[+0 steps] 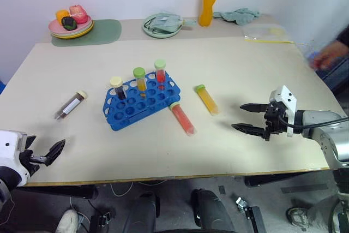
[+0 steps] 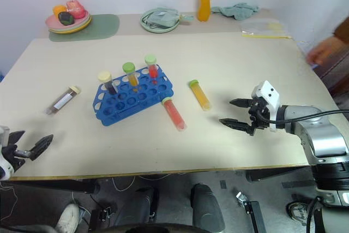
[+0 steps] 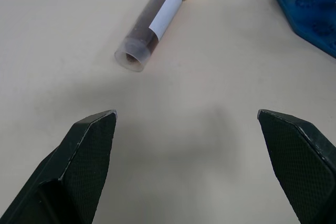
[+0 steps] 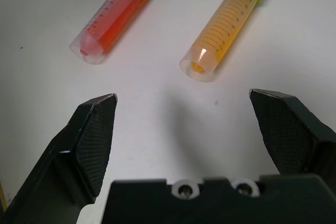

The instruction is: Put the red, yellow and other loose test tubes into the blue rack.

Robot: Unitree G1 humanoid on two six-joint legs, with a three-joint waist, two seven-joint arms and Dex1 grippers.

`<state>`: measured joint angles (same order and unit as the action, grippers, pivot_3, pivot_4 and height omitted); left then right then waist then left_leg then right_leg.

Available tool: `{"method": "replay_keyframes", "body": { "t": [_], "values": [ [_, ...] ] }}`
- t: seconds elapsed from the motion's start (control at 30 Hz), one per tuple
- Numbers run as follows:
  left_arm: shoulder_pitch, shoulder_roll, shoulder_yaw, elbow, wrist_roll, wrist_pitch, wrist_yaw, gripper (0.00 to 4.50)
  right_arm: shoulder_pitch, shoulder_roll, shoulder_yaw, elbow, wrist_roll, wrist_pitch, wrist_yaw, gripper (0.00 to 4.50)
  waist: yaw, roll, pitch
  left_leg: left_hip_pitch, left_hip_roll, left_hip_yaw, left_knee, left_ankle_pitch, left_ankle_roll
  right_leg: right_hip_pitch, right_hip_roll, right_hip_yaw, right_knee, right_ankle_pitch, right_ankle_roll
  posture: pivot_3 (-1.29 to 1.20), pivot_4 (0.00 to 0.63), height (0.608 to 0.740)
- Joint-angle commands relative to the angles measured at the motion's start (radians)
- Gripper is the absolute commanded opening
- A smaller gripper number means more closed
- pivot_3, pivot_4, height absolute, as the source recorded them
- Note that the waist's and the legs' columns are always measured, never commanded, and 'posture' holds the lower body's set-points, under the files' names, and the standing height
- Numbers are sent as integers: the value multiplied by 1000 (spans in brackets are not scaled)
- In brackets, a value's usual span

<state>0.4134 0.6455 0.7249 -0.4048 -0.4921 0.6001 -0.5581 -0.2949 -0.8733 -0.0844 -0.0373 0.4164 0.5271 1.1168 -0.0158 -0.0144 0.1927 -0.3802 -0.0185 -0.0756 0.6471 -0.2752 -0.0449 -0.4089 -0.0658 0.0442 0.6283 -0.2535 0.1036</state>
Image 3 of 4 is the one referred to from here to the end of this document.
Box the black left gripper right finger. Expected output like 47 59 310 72
256 109 336 224

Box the blue plastic tube rack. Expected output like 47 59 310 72
268 0 336 59

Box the brown tube with yellow cap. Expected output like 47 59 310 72
114 0 196 73

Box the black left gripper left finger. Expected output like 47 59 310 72
0 109 118 224

